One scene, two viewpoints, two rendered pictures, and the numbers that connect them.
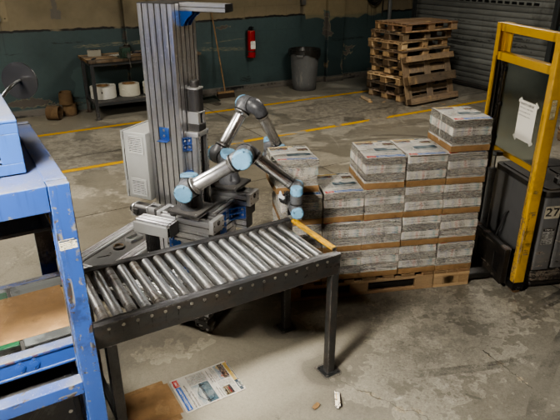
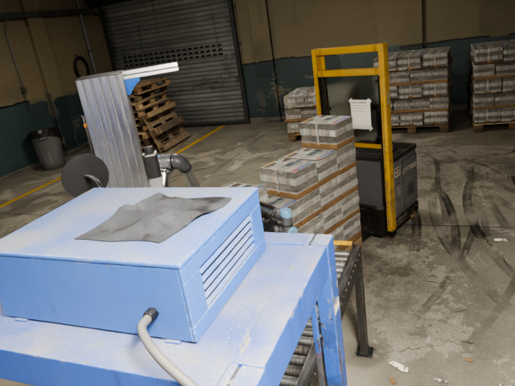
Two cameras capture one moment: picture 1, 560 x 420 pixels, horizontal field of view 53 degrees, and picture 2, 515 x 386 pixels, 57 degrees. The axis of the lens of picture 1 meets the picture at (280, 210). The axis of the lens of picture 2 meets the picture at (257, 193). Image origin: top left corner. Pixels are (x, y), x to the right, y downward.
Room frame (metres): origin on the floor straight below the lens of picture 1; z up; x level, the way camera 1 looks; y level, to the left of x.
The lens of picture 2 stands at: (0.85, 1.66, 2.20)
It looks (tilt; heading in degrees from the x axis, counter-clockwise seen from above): 20 degrees down; 325
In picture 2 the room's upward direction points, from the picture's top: 9 degrees counter-clockwise
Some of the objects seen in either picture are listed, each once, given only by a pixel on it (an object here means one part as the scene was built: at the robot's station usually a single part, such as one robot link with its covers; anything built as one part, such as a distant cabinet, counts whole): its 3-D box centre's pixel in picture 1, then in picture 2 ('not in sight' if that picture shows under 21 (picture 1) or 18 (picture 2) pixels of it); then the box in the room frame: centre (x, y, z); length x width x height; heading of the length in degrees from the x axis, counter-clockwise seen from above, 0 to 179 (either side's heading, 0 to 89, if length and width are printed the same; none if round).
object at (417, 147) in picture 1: (417, 146); (309, 154); (3.75, -0.97, 1.06); 0.37 x 0.28 x 0.01; 11
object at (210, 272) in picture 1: (206, 267); not in sight; (2.56, 0.39, 0.77); 0.47 x 0.05 x 0.05; 31
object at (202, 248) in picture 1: (217, 264); not in sight; (2.59, 0.33, 0.77); 0.47 x 0.05 x 0.05; 31
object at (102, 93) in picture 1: (142, 76); not in sight; (9.16, 2.24, 0.55); 1.80 x 0.70 x 1.09; 121
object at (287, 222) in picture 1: (189, 253); not in sight; (2.78, 0.51, 0.74); 1.34 x 0.05 x 0.12; 121
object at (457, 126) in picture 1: (449, 197); (332, 188); (3.81, -1.26, 0.65); 0.39 x 0.30 x 1.29; 10
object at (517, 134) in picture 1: (520, 112); (352, 109); (3.89, -1.71, 1.28); 0.57 x 0.01 x 0.65; 10
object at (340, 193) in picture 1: (353, 233); (286, 242); (3.69, -0.55, 0.42); 1.17 x 0.39 x 0.83; 100
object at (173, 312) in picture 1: (227, 295); (334, 315); (2.35, 0.26, 0.74); 1.34 x 0.05 x 0.12; 121
